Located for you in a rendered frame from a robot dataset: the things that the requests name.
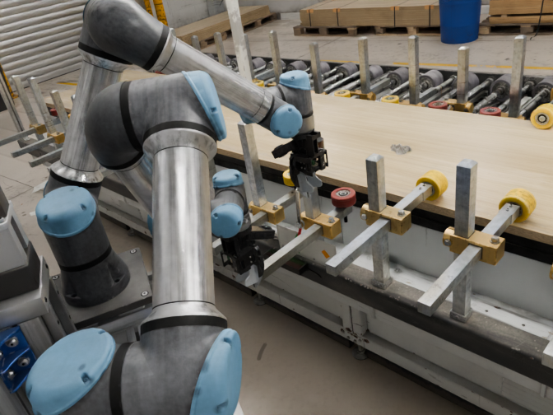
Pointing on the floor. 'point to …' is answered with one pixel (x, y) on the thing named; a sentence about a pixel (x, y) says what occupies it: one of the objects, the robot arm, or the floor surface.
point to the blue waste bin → (459, 20)
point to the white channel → (239, 39)
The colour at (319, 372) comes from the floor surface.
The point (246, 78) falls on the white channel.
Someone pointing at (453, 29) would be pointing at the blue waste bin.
